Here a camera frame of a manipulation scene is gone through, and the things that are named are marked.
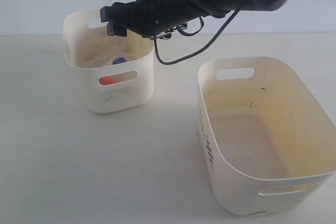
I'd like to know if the orange-capped tube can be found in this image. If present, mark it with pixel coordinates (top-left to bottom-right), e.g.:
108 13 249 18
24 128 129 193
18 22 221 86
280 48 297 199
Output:
99 76 123 86

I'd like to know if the blue-capped tube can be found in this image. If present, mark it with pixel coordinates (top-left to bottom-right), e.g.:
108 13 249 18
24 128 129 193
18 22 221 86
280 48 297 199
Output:
104 57 127 66

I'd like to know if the black camera cable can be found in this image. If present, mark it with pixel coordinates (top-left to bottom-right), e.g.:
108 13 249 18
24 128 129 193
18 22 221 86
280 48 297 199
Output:
153 0 276 65

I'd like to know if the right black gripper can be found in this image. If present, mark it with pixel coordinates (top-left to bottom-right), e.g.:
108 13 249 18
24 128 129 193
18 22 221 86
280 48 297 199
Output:
100 0 211 39

